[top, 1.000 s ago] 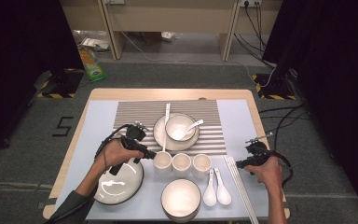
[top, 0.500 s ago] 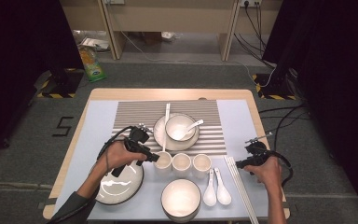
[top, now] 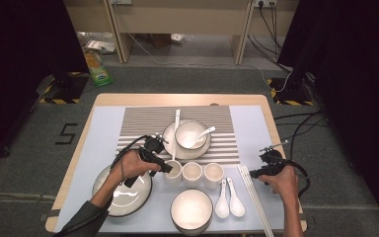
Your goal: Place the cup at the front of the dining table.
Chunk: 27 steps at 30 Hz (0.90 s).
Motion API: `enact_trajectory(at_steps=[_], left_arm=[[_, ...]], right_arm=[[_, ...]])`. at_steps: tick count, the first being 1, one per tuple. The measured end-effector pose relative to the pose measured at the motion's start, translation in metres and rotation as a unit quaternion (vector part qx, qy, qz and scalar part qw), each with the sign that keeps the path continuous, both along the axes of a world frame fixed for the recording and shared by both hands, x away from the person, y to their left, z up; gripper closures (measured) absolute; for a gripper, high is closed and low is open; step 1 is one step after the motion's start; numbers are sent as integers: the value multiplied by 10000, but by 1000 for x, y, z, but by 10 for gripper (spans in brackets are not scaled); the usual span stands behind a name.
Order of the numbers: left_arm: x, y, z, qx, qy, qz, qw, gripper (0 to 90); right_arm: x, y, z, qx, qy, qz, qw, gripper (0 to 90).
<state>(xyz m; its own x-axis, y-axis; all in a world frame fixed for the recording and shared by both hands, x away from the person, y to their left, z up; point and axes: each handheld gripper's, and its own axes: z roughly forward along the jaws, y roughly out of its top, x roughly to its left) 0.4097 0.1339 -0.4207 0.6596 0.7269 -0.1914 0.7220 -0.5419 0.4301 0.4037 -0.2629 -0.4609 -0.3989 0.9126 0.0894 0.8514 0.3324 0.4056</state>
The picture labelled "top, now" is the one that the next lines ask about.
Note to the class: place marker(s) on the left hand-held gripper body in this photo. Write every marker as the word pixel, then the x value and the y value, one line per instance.
pixel 151 148

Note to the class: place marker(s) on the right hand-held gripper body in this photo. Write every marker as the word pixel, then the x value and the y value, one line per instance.
pixel 273 161

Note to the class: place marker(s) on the white ceramic cup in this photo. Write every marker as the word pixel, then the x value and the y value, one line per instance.
pixel 176 177
pixel 213 173
pixel 192 173

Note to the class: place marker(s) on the bundle of white chopsticks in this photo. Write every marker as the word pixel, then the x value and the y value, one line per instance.
pixel 253 194

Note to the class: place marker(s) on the small white plate dark rim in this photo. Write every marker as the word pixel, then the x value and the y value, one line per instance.
pixel 190 154

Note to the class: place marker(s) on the white bowl with dark rim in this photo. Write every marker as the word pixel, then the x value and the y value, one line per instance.
pixel 184 128
pixel 190 210

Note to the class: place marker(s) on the glossy white single chopstick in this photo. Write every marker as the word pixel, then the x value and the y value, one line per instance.
pixel 178 115

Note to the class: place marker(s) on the white ceramic spoon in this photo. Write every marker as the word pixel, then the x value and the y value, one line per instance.
pixel 207 131
pixel 237 205
pixel 222 207

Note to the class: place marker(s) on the person's right hand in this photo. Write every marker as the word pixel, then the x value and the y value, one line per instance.
pixel 284 184

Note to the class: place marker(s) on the person's left hand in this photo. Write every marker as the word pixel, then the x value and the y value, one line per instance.
pixel 128 164

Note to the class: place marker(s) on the striped woven placemat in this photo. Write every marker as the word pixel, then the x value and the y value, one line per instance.
pixel 144 118

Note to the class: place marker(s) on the large white plate dark rim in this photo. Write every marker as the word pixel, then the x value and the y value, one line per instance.
pixel 135 200

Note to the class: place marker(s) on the light blue table mat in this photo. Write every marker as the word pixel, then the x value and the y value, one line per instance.
pixel 250 131

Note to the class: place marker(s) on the grey tape strip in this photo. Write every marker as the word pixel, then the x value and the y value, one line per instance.
pixel 52 214
pixel 301 217

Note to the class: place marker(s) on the black stand base hazard tape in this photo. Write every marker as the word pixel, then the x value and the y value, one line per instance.
pixel 65 90
pixel 289 95

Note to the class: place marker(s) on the green snack bag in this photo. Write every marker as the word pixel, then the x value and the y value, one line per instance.
pixel 98 69

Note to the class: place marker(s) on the crumpled white paper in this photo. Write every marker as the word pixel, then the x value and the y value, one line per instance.
pixel 177 38

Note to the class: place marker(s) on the white paper packet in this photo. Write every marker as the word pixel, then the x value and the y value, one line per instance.
pixel 100 46

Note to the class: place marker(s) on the black curtain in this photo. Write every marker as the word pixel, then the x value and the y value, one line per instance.
pixel 19 65
pixel 358 82

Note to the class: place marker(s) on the beige wooden desk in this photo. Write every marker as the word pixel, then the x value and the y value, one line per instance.
pixel 177 19

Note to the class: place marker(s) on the white wall socket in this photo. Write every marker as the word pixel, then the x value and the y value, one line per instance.
pixel 265 3

